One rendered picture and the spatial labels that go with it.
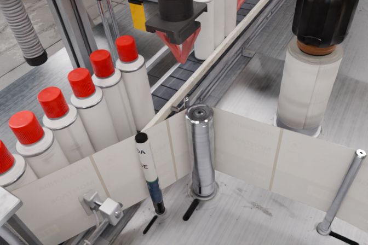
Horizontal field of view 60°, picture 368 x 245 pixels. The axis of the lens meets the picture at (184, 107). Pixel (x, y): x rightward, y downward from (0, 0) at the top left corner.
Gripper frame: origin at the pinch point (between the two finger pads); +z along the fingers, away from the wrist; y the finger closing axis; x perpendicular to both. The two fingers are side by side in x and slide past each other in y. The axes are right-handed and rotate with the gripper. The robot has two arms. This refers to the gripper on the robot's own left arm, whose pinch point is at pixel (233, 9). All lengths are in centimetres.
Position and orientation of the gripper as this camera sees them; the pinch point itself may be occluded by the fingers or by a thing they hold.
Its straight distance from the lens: 93.8
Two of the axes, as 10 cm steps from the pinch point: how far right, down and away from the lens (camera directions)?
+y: 8.5, 3.1, -4.3
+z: -2.7, 9.5, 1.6
